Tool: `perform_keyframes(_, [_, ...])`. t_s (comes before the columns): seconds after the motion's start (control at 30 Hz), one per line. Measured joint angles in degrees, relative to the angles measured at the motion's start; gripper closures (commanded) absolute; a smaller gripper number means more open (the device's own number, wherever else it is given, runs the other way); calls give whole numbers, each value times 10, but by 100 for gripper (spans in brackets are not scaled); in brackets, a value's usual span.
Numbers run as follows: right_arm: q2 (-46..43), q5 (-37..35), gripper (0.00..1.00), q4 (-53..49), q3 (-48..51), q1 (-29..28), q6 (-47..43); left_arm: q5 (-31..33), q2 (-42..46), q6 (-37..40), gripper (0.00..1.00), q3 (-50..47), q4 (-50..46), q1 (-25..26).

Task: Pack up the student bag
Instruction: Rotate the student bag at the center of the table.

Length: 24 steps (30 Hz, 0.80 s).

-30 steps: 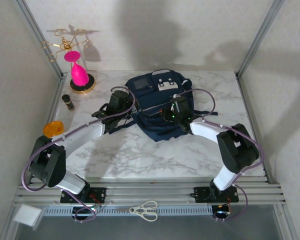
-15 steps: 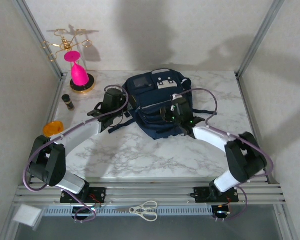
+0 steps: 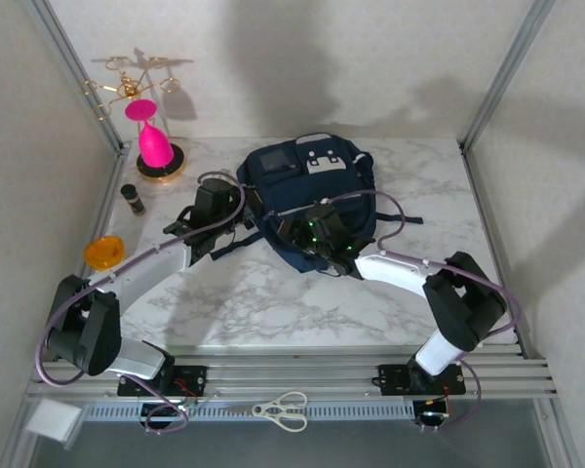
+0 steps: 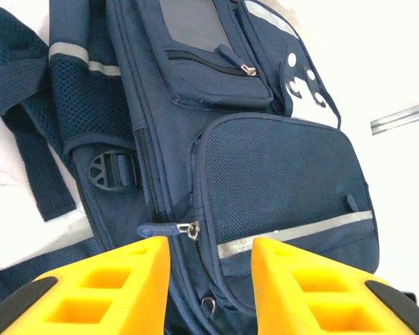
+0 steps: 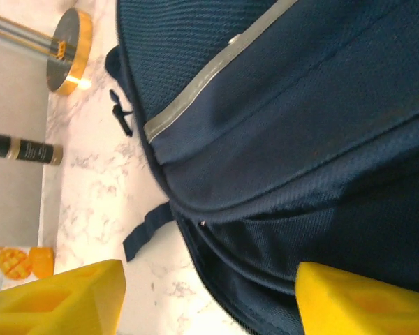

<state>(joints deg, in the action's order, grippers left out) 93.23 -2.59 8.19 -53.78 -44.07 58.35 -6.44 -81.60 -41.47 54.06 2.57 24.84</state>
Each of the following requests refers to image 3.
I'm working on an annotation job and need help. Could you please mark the white plastic sheet piece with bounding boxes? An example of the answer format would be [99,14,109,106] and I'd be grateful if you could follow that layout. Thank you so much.
[24,398,83,449]

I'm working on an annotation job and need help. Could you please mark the navy blue student backpack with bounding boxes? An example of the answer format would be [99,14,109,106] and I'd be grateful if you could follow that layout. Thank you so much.
[209,131,423,274]

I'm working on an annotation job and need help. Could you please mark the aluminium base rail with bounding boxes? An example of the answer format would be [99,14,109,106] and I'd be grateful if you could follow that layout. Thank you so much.
[26,343,560,401]

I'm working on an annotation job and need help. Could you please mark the grey slotted cable duct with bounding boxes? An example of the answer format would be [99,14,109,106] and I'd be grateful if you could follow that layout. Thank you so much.
[85,402,415,423]

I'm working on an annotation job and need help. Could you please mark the aluminium side rail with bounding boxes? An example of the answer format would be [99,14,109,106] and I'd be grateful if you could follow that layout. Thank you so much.
[53,143,133,360]
[460,143,535,360]

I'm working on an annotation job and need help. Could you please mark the gold wire glass stand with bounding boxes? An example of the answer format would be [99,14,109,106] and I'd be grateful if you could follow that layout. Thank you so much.
[79,55,186,184]

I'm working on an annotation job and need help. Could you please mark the white-handled scissors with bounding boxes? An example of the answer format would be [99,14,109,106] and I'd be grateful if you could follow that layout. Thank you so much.
[222,391,309,433]

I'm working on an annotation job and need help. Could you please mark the aluminium frame post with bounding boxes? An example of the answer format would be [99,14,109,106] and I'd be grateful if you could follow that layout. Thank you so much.
[22,0,131,156]
[459,0,560,153]

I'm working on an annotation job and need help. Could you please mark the pink wine glass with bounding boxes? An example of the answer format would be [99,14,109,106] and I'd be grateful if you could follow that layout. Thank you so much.
[124,98,176,168]

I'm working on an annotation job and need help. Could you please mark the small dark spice bottle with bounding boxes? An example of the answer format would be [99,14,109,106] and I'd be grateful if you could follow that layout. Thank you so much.
[120,183,146,216]

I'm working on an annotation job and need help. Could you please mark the orange lidded container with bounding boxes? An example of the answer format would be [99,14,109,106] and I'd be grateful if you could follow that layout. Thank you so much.
[83,235,127,272]

